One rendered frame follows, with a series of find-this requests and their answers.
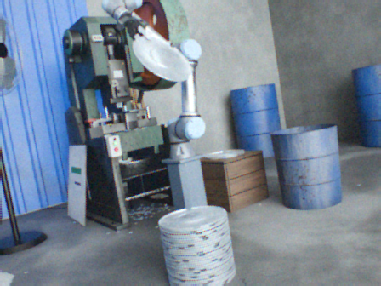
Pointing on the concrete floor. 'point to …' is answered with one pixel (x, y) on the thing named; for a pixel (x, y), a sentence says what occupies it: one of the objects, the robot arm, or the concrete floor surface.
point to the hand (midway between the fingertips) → (147, 40)
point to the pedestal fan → (18, 241)
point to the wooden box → (235, 180)
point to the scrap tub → (308, 166)
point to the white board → (77, 183)
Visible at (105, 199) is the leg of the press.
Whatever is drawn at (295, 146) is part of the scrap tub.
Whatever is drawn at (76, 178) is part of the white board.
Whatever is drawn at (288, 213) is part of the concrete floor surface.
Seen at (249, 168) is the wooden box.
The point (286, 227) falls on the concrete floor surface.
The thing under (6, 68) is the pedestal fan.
